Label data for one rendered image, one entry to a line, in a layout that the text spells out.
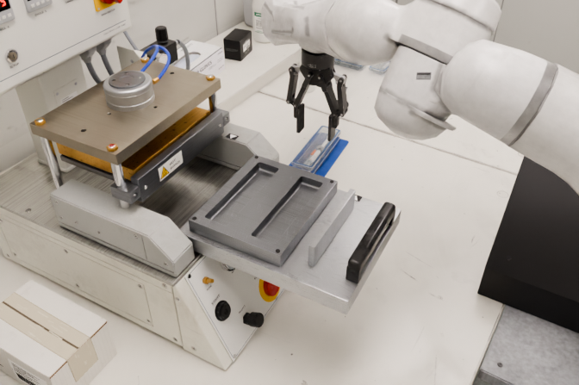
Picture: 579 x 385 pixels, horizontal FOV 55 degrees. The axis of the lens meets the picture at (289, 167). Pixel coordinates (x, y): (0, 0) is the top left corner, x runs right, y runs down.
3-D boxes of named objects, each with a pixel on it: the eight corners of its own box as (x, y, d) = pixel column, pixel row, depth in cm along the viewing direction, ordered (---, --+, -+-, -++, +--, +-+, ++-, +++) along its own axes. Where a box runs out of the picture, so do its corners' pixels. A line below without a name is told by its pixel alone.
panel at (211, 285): (232, 362, 94) (183, 276, 87) (312, 250, 115) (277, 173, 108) (241, 363, 92) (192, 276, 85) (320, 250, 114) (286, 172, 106)
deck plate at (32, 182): (-26, 195, 103) (-28, 191, 102) (107, 110, 127) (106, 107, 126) (173, 287, 85) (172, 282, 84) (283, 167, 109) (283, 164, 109)
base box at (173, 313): (5, 260, 113) (-23, 195, 103) (131, 164, 139) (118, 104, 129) (226, 372, 93) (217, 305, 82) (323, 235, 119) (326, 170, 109)
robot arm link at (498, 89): (569, 62, 60) (420, -10, 62) (487, 195, 64) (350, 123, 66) (531, 66, 78) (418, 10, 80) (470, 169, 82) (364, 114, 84)
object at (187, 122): (60, 160, 95) (46, 112, 89) (146, 102, 111) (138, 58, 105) (139, 190, 88) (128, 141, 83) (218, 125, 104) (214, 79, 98)
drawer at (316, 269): (179, 248, 90) (173, 212, 86) (251, 176, 106) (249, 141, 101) (346, 319, 79) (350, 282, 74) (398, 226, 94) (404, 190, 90)
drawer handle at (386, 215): (345, 279, 80) (346, 259, 78) (382, 218, 91) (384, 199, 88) (357, 284, 79) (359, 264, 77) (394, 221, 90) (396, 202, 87)
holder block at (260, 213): (189, 231, 88) (187, 219, 86) (255, 164, 102) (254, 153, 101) (280, 268, 82) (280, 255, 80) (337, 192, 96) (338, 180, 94)
